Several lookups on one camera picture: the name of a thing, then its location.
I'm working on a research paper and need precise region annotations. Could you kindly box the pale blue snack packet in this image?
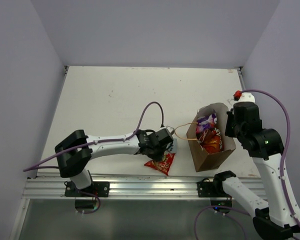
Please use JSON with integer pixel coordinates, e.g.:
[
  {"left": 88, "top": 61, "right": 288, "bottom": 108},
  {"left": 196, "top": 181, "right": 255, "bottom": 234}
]
[{"left": 167, "top": 138, "right": 178, "bottom": 154}]

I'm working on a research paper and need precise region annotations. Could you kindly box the red mixed snack bag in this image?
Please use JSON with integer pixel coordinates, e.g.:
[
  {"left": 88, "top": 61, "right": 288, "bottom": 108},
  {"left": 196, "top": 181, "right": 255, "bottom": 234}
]
[{"left": 144, "top": 152, "right": 176, "bottom": 176}]

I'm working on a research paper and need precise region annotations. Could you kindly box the purple snack bag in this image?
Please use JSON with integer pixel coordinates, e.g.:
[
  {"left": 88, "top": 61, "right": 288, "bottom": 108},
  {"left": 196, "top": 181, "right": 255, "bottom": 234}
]
[{"left": 195, "top": 112, "right": 218, "bottom": 137}]

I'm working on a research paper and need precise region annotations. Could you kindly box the red Doritos chip bag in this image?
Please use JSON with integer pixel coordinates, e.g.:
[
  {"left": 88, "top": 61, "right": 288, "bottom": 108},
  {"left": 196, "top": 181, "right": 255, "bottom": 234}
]
[{"left": 198, "top": 127, "right": 224, "bottom": 154}]

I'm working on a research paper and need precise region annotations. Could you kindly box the brown paper bag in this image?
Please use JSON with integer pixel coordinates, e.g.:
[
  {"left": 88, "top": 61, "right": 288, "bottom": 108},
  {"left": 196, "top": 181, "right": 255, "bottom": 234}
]
[{"left": 174, "top": 102, "right": 236, "bottom": 172}]

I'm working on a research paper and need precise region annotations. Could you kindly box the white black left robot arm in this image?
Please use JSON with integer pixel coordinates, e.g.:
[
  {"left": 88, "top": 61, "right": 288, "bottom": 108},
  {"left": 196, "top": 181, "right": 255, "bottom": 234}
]
[{"left": 54, "top": 126, "right": 175, "bottom": 197}]

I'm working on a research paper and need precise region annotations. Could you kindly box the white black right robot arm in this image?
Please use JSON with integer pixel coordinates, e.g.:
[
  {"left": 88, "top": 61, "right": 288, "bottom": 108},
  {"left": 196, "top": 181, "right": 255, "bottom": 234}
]
[{"left": 212, "top": 102, "right": 300, "bottom": 240}]

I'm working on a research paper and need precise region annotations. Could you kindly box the aluminium table edge strip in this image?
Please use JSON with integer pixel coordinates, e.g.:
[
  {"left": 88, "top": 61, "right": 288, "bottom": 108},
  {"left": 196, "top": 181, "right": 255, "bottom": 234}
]
[{"left": 236, "top": 66, "right": 244, "bottom": 88}]

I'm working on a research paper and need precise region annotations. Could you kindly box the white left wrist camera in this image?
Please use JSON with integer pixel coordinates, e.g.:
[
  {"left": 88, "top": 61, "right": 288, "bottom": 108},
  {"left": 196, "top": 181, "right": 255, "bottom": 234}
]
[{"left": 165, "top": 125, "right": 175, "bottom": 135}]

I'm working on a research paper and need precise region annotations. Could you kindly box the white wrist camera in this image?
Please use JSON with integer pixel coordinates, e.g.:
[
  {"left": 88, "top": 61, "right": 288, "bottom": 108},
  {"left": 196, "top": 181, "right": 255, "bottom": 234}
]
[
  {"left": 233, "top": 90, "right": 256, "bottom": 103},
  {"left": 165, "top": 125, "right": 175, "bottom": 135}
]

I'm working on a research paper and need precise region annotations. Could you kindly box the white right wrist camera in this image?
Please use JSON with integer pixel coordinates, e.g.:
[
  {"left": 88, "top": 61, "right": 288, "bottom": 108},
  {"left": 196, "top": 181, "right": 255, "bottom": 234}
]
[{"left": 233, "top": 90, "right": 256, "bottom": 103}]

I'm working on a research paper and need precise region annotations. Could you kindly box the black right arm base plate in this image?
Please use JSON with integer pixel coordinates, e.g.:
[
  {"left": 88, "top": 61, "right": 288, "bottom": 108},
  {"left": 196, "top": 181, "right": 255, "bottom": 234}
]
[{"left": 196, "top": 178, "right": 223, "bottom": 198}]

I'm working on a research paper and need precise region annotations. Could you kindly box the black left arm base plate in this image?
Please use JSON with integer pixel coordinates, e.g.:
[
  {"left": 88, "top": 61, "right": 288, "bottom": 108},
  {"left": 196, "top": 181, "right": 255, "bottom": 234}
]
[{"left": 64, "top": 181, "right": 110, "bottom": 198}]

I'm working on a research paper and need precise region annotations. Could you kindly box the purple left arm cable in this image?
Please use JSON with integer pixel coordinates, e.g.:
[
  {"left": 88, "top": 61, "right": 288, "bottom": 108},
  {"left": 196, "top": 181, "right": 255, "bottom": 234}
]
[{"left": 22, "top": 101, "right": 166, "bottom": 173}]

